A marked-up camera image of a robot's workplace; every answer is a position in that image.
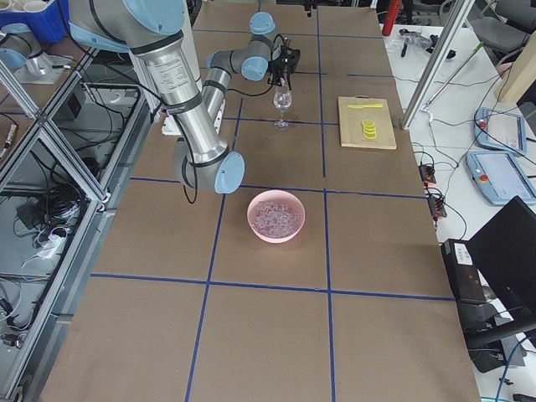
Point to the metal reacher grabber tool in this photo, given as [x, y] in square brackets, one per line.
[426, 106]

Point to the clear wine glass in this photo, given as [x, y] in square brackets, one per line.
[282, 101]

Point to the pile of clear ice cubes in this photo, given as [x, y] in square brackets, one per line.
[275, 220]

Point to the lemon slice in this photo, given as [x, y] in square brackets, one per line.
[370, 135]
[369, 127]
[368, 131]
[368, 122]

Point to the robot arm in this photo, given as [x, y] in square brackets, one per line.
[153, 32]
[268, 56]

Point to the pink bowl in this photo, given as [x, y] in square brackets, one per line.
[278, 196]

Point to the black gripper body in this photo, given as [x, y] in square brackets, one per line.
[280, 64]

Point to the far teach pendant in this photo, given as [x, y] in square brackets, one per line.
[500, 130]

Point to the aluminium frame post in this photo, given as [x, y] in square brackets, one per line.
[448, 34]

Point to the wooden board leaning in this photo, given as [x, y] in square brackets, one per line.
[520, 76]

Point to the bamboo cutting board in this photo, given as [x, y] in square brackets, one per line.
[350, 124]

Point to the black computer box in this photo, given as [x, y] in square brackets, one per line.
[463, 276]

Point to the teach pendant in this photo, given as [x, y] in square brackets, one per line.
[500, 130]
[499, 177]

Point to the yellow plastic knife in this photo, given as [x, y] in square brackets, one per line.
[365, 106]

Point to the black monitor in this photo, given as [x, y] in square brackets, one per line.
[503, 250]

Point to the near teach pendant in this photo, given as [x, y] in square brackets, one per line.
[499, 177]

